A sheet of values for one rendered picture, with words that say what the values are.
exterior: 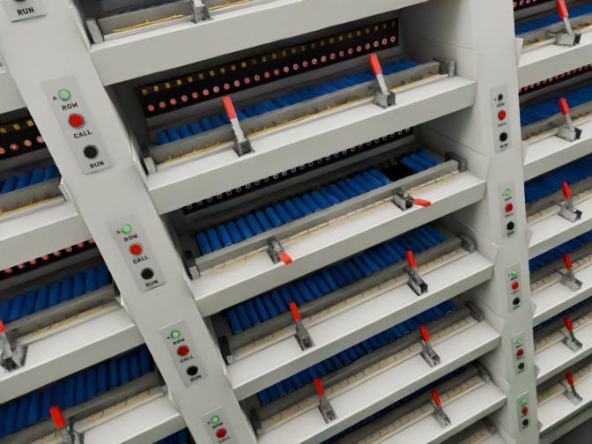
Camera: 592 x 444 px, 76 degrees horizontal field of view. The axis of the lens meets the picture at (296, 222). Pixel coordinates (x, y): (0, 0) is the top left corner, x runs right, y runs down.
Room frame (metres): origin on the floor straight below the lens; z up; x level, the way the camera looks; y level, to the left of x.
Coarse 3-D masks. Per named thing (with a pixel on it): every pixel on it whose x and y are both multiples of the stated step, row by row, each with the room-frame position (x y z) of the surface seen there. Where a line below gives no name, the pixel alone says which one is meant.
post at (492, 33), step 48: (432, 0) 0.80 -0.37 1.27; (480, 0) 0.71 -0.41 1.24; (480, 48) 0.71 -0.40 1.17; (480, 96) 0.71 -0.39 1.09; (480, 144) 0.72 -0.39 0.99; (480, 288) 0.76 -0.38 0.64; (528, 288) 0.73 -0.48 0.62; (528, 336) 0.73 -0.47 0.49; (528, 384) 0.73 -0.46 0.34; (528, 432) 0.72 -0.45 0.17
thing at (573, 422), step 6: (588, 408) 0.83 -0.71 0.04; (576, 414) 0.82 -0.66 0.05; (582, 414) 0.82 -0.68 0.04; (588, 414) 0.83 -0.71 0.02; (570, 420) 0.81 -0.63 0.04; (576, 420) 0.82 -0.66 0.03; (582, 420) 0.82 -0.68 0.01; (558, 426) 0.80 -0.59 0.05; (564, 426) 0.81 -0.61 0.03; (570, 426) 0.81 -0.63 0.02; (552, 432) 0.79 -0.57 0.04; (558, 432) 0.80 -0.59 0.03; (564, 432) 0.80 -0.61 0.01; (540, 438) 0.78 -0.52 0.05; (546, 438) 0.79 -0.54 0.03; (552, 438) 0.79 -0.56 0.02; (558, 438) 0.80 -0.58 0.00
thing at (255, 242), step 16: (416, 176) 0.73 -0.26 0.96; (432, 176) 0.73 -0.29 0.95; (368, 192) 0.71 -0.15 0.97; (384, 192) 0.70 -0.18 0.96; (336, 208) 0.68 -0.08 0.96; (352, 208) 0.69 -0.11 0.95; (288, 224) 0.67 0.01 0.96; (304, 224) 0.66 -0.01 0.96; (320, 224) 0.67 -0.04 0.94; (256, 240) 0.64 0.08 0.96; (288, 240) 0.64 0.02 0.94; (208, 256) 0.62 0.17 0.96; (224, 256) 0.62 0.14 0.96
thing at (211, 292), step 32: (352, 160) 0.83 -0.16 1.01; (448, 160) 0.78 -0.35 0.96; (480, 160) 0.72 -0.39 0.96; (256, 192) 0.77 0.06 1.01; (416, 192) 0.72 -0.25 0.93; (448, 192) 0.70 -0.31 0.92; (480, 192) 0.71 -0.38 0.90; (352, 224) 0.66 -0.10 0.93; (384, 224) 0.65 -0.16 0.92; (416, 224) 0.68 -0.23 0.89; (192, 256) 0.63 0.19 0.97; (256, 256) 0.63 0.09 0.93; (320, 256) 0.62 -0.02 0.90; (192, 288) 0.59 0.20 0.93; (224, 288) 0.57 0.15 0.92; (256, 288) 0.59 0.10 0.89
